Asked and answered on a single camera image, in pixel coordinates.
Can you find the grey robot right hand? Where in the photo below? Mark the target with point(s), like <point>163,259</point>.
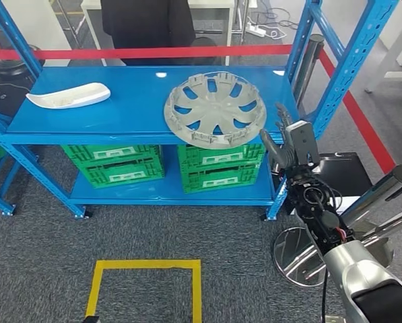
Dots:
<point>281,154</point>

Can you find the grey plastic wheel hubcap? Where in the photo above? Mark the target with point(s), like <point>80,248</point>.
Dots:
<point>214,111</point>

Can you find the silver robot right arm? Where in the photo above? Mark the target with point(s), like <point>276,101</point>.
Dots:
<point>355,272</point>

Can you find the blue metal shelf rack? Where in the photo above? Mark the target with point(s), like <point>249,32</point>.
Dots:
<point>5,206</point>
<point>137,102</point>

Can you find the white curved plastic part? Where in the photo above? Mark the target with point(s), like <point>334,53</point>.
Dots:
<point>69,96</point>

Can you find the black cardboard box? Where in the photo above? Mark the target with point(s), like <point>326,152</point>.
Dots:
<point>345,174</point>

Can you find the red barrier belt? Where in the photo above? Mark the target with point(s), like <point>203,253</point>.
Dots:
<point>362,120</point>
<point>153,52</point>

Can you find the white power strip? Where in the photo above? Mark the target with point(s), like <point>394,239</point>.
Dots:
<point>256,30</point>

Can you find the chrome table leg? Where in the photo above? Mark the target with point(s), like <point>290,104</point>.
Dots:
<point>244,22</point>

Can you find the white desk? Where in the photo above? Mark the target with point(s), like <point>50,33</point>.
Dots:
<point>230,26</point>

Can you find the white table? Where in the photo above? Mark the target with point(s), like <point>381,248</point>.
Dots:
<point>399,76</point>

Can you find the yellow floor tape square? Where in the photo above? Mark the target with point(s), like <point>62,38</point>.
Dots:
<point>196,290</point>

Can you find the metal floor outlet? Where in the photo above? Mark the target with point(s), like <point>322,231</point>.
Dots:
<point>335,319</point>

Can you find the person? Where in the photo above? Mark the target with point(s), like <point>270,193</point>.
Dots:
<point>146,22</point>

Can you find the white cabinet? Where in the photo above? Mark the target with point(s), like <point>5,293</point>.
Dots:
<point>35,26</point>

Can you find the black round stool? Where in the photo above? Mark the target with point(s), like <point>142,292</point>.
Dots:
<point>8,69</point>

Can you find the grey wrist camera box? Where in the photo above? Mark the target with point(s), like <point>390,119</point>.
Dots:
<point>305,142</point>

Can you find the grey stanchion post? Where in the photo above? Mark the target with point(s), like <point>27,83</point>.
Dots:
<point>307,71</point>

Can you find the chrome stanchion post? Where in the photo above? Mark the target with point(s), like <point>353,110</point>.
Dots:
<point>291,258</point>
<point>396,220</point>

